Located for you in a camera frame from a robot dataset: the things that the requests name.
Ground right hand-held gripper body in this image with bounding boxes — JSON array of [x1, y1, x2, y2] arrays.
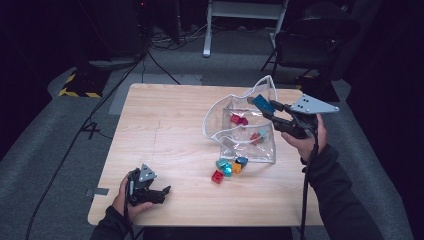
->
[[283, 93, 340, 140]]

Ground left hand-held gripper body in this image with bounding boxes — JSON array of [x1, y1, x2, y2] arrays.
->
[[127, 163, 166, 205]]

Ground long blue toy brick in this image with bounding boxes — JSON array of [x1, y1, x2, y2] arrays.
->
[[250, 94, 277, 113]]

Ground transparent plastic bag white trim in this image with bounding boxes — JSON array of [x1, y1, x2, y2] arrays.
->
[[202, 74, 279, 165]]

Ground person's left hand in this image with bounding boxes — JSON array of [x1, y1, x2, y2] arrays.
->
[[112, 175, 155, 222]]

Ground person's right hand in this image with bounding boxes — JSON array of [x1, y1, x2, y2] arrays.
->
[[281, 114, 328, 163]]

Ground grey tape strip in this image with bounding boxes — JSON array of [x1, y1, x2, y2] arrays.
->
[[84, 187, 110, 198]]

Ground black chair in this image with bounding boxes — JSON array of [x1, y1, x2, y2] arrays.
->
[[260, 1, 362, 81]]

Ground dark equipment cabinet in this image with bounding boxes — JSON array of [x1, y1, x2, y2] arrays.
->
[[76, 0, 149, 66]]

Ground left hand-held gripper black cable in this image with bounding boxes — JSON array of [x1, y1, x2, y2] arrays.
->
[[122, 179, 136, 240]]

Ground hand-held gripper black cable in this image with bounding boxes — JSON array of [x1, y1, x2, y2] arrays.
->
[[122, 179, 136, 240], [299, 129, 319, 240]]

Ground long black floor cable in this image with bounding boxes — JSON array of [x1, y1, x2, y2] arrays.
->
[[24, 49, 149, 240]]

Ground right hand-held gripper black cable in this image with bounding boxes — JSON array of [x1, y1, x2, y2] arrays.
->
[[299, 129, 319, 240]]

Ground white metal stand frame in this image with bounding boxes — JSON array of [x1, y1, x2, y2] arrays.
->
[[202, 0, 290, 58]]

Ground thin black floor cable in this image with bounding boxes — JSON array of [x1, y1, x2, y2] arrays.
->
[[145, 49, 182, 86]]

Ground black yellow striped base plate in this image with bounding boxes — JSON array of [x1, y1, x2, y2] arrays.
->
[[58, 68, 112, 99]]

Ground tangle of floor cables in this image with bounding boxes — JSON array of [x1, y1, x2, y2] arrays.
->
[[148, 19, 214, 51]]

